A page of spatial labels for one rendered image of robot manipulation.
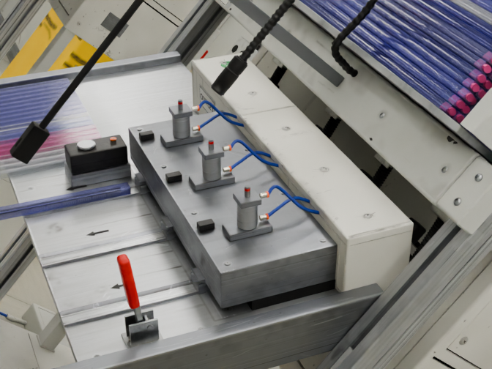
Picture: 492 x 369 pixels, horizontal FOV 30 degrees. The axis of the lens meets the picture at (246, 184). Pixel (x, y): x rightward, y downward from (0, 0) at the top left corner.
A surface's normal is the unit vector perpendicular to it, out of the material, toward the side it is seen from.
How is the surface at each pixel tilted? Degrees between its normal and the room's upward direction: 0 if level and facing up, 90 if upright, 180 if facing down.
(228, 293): 90
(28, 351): 0
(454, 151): 90
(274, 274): 90
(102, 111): 43
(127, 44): 90
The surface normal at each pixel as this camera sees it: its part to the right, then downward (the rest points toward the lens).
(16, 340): 0.63, -0.76
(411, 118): -0.68, -0.44
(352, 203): 0.00, -0.85
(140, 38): 0.38, 0.49
